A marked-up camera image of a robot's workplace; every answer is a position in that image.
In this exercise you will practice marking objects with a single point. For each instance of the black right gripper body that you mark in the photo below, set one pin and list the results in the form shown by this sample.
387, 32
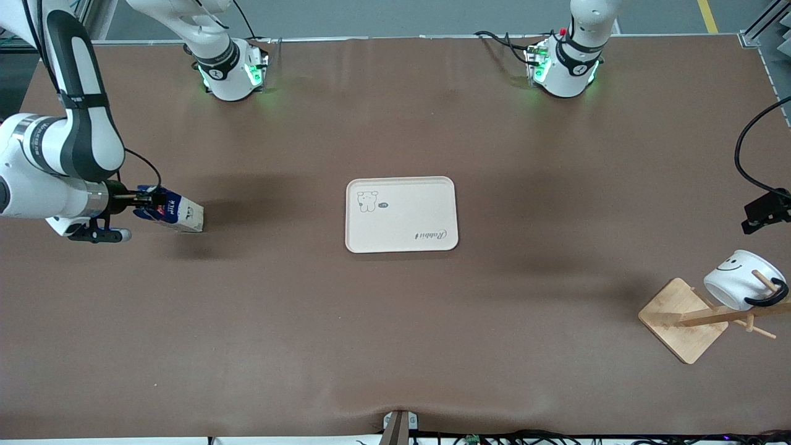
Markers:
118, 196

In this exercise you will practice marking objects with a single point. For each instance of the blue milk carton green cap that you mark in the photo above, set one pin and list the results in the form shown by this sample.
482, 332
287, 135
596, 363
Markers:
182, 216

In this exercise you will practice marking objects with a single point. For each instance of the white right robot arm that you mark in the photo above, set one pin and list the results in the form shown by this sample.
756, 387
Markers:
80, 123

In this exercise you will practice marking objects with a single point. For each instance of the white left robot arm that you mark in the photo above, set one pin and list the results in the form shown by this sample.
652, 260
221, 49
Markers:
571, 59

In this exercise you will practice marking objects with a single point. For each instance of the wooden mug tree stand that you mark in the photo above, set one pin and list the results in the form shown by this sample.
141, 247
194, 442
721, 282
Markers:
683, 321

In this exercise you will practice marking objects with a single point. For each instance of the cream plastic tray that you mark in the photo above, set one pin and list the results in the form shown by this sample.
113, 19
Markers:
401, 216

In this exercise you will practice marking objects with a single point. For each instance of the aluminium frame post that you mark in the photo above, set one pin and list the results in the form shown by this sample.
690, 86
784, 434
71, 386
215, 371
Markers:
766, 25
93, 18

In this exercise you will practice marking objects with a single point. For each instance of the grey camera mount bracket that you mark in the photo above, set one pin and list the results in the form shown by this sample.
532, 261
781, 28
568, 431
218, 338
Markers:
398, 426

